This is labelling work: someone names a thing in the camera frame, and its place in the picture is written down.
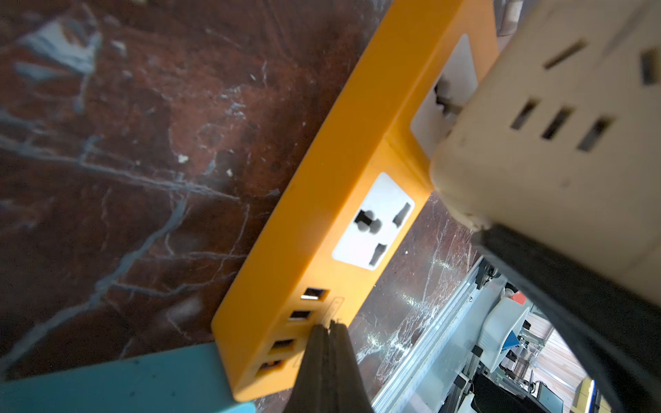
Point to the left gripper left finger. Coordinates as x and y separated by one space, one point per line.
308 394

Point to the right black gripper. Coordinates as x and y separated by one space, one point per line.
614 334

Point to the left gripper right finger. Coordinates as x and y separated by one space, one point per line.
345 389

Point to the orange power strip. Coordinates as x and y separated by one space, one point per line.
359 188

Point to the teal power strip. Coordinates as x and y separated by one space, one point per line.
190 379

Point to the aluminium front rail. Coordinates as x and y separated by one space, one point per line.
425 378

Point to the beige cube charger plug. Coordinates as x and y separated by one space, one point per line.
561 140

